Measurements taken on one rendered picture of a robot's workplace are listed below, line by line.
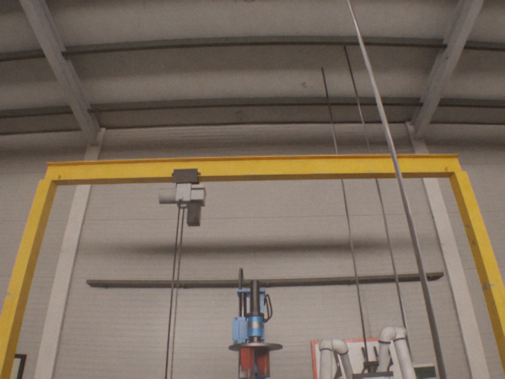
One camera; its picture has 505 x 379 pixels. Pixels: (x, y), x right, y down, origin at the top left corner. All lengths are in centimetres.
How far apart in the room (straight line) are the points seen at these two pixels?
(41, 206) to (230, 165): 233
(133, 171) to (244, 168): 137
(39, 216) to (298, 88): 521
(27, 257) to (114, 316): 246
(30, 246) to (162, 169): 176
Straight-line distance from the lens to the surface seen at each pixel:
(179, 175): 431
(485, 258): 449
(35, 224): 469
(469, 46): 768
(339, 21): 681
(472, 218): 464
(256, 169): 436
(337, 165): 450
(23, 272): 451
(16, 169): 900
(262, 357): 415
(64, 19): 730
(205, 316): 617
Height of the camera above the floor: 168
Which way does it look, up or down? 30 degrees up
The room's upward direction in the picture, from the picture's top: 1 degrees counter-clockwise
